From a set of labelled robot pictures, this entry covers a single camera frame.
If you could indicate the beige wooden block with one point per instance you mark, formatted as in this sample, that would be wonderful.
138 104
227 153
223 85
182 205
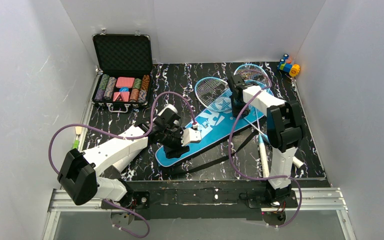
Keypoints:
78 130

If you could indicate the black poker chip case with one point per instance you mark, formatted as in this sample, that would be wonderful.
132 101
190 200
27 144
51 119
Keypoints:
123 55

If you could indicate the colourful toy block train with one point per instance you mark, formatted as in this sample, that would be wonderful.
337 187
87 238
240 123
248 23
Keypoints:
286 65

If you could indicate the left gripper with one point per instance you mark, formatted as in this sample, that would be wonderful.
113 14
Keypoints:
172 142

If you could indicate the blue racket bag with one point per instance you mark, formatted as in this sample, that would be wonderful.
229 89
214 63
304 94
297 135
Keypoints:
215 128

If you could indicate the green clip on rail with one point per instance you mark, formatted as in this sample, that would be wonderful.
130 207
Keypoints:
75 144

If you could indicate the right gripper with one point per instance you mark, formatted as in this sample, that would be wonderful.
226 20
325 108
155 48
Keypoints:
238 104

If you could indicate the white shuttlecock tube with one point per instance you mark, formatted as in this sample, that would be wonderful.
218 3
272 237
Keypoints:
161 125

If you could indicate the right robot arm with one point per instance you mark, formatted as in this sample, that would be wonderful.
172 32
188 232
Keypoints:
284 131

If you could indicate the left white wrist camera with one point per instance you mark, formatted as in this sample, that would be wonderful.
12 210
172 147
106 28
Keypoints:
191 135

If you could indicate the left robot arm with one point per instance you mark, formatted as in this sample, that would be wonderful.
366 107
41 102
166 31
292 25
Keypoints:
80 173

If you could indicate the blue badminton racket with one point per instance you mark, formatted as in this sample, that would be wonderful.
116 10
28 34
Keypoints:
256 73
214 93

